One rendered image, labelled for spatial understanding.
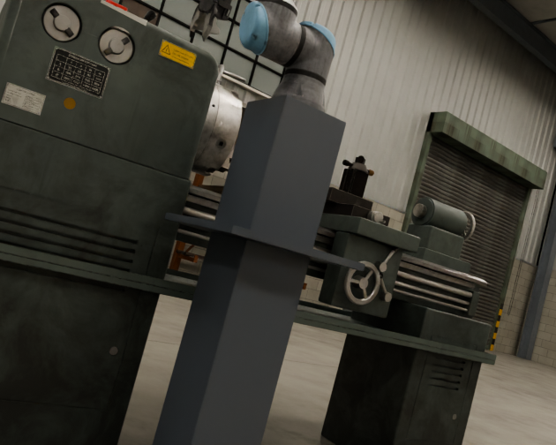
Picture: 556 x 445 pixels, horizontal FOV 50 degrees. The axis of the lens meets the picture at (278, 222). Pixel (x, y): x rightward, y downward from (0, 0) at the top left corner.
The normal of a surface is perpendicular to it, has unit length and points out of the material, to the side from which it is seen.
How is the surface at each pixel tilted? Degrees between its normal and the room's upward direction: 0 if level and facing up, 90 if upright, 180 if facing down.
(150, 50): 90
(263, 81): 90
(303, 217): 90
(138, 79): 90
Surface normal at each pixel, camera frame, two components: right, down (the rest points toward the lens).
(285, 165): 0.53, 0.08
